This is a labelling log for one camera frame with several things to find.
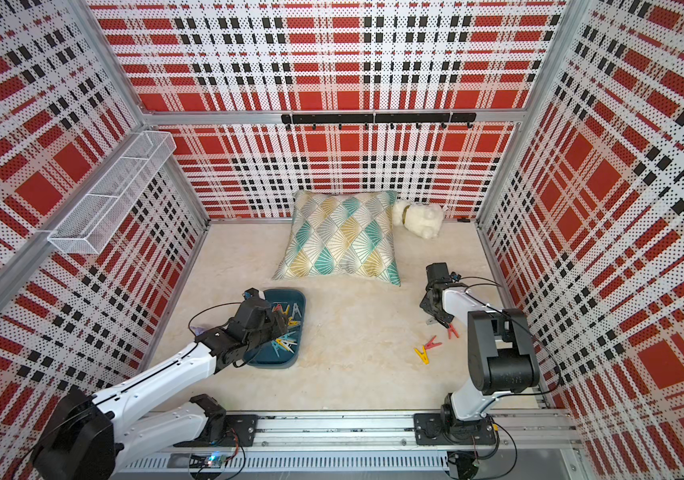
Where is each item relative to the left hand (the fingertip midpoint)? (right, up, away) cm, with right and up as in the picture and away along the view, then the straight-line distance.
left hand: (287, 321), depth 86 cm
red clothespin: (+43, -7, +2) cm, 44 cm away
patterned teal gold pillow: (+17, +26, +9) cm, 32 cm away
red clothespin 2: (+50, -4, +4) cm, 50 cm away
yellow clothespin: (+1, -2, +4) cm, 4 cm away
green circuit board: (-13, -29, -16) cm, 36 cm away
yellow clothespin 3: (+40, -10, 0) cm, 41 cm away
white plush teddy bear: (+45, +32, +26) cm, 61 cm away
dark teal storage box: (-1, -9, 0) cm, 9 cm away
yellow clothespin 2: (-2, -7, 0) cm, 7 cm away
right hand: (+47, +2, +8) cm, 48 cm away
